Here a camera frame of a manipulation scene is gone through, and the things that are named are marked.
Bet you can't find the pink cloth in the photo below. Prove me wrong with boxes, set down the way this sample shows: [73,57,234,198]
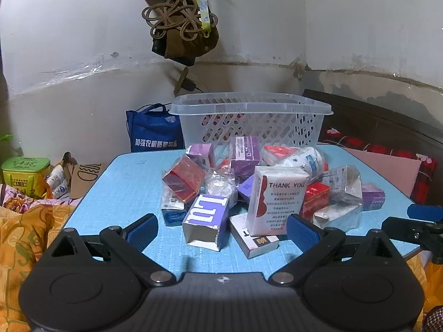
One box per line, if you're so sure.
[341,147,423,199]

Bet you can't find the white roll with blue print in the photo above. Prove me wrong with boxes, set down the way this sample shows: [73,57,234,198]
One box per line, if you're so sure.
[281,147,328,181]

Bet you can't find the orange floral blanket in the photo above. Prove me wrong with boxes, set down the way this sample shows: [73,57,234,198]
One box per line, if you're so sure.
[0,184,82,332]

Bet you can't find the coiled beige cord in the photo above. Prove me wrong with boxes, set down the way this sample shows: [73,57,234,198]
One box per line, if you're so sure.
[141,0,218,42]

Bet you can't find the red box in plastic wrap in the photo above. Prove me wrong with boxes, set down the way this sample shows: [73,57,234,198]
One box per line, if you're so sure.
[162,154,209,211]

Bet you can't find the brown cardboard box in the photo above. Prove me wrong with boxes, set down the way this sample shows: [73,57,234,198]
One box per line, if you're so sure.
[62,151,109,199]

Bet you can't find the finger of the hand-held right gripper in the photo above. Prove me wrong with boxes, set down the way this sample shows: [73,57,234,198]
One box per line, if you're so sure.
[382,216,443,263]
[408,203,443,221]

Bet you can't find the purple box with white letters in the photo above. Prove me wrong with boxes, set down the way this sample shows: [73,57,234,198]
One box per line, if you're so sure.
[182,194,231,251]

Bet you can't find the brown hanging bag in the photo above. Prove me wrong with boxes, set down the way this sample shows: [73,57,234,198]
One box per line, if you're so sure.
[151,24,220,66]

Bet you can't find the yellow plastic bag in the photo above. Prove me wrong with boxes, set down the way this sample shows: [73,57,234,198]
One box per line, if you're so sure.
[423,259,443,313]

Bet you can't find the white box with black letters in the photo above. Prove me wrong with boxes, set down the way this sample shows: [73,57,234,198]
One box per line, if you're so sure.
[228,213,280,259]

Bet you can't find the dark wooden headboard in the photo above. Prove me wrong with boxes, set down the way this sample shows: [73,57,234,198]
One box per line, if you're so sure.
[302,89,443,167]

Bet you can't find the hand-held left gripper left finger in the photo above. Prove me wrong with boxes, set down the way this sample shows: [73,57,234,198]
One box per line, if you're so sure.
[47,213,175,287]

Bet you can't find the blue tote bag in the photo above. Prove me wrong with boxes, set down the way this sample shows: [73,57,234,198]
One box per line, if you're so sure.
[125,103,185,153]

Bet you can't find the green patterned strap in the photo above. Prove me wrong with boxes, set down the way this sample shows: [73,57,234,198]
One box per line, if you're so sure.
[194,0,212,38]

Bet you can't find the silver white box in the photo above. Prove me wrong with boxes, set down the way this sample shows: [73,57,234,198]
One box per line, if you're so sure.
[313,203,363,231]

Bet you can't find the blue box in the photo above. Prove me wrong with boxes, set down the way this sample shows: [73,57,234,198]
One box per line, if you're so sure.
[161,203,188,227]

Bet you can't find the red plaid cloth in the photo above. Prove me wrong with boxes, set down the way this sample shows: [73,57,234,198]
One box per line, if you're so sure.
[318,126,438,205]

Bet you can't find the grey box in clear bag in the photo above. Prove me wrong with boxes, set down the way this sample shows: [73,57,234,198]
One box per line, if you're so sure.
[320,165,363,209]

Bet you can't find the clear plastic lattice basket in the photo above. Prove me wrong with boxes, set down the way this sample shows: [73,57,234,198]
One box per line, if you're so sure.
[169,92,334,151]

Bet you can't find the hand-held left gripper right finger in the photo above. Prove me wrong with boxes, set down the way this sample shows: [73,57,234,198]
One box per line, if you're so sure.
[268,213,398,287]

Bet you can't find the white blue packets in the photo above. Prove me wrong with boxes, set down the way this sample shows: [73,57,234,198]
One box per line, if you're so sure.
[47,164,74,200]

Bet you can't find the white packet with red print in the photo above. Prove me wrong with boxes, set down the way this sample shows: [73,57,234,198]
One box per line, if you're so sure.
[246,165,310,236]

